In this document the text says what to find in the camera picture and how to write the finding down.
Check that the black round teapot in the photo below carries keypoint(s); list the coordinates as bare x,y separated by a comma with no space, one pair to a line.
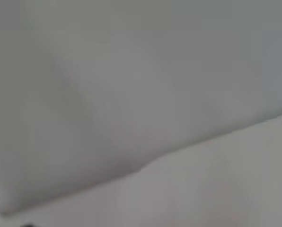
27,225

